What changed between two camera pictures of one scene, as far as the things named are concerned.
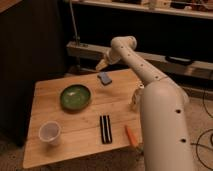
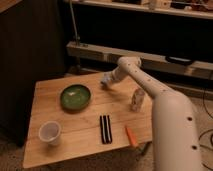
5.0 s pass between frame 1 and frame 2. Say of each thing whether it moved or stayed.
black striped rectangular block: stayed
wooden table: stayed
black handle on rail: stayed
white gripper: moved
